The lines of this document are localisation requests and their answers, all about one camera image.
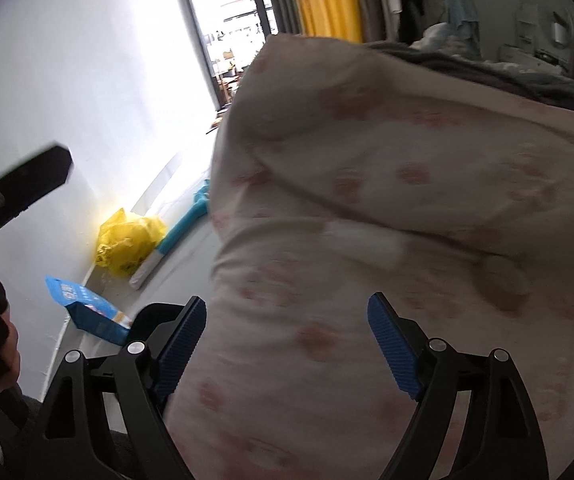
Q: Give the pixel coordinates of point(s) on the pink floral blanket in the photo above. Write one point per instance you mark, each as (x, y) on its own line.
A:
(392, 185)

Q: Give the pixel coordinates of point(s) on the teal and white brush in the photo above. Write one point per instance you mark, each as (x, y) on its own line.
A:
(177, 235)

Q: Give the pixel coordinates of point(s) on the light blue hanging garment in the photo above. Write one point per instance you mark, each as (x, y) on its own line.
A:
(462, 5)

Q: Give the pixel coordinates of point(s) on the light blue cloth pile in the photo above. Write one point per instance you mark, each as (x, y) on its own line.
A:
(439, 37)

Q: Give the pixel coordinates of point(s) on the yellow plastic bag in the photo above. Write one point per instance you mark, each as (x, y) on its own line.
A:
(127, 242)

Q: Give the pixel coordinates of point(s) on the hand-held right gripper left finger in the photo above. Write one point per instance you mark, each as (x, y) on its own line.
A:
(182, 350)

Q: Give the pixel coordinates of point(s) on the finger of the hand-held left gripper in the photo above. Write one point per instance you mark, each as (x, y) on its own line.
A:
(22, 185)

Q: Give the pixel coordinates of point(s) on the dark grey blanket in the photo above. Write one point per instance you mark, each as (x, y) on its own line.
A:
(517, 82)

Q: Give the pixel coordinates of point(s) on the blue cardboard box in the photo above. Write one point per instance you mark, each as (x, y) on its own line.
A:
(87, 310)

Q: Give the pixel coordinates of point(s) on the yellow curtain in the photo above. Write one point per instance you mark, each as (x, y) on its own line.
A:
(324, 0)

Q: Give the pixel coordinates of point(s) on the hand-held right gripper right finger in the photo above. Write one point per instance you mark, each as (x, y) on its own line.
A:
(392, 345)

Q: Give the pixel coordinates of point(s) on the window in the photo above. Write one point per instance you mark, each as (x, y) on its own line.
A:
(232, 20)

